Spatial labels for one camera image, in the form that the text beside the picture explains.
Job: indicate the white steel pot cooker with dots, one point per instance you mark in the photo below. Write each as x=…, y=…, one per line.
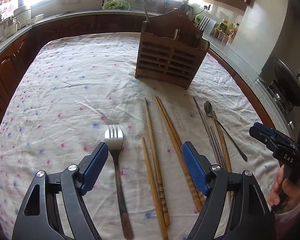
x=22, y=15

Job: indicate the floral white tablecloth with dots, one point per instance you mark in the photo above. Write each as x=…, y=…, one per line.
x=77, y=86

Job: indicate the person's right hand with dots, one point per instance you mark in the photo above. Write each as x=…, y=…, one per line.
x=292, y=190

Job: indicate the long wooden chopstick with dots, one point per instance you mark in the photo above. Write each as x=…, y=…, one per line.
x=156, y=200

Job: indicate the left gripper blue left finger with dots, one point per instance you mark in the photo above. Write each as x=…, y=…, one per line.
x=90, y=168

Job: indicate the steel fork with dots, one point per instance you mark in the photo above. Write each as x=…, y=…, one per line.
x=200, y=27
x=113, y=137

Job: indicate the black wok on stove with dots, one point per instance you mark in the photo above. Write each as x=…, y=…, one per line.
x=285, y=88

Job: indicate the short wooden chopstick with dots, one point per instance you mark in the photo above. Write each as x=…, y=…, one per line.
x=158, y=174

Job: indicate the steel long-handled spoon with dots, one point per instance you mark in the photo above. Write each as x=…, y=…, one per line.
x=209, y=111

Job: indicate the lower wooden cabinets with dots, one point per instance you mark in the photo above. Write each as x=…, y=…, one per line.
x=19, y=51

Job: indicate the steel chopstick diagonal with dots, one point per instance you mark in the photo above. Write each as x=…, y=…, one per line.
x=146, y=12

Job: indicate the wall power socket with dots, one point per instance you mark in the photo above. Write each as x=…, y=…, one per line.
x=207, y=7

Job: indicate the condiment bottles group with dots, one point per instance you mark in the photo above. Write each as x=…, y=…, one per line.
x=225, y=31

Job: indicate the white small bowl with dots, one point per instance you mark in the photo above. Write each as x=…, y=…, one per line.
x=39, y=17

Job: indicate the wooden utensil holder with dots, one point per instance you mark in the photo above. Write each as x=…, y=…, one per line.
x=171, y=49

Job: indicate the white soy milk maker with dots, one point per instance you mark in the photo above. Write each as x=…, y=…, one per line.
x=11, y=26

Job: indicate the green vegetable colander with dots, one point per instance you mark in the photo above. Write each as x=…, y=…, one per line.
x=116, y=5

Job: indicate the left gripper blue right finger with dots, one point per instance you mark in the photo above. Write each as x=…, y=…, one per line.
x=199, y=168

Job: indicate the white plastic pitcher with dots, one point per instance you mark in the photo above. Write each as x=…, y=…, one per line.
x=209, y=27

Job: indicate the green mug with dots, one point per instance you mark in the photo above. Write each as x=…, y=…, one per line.
x=198, y=18

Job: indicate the steel chopstick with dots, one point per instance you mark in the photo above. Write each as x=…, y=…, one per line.
x=217, y=153

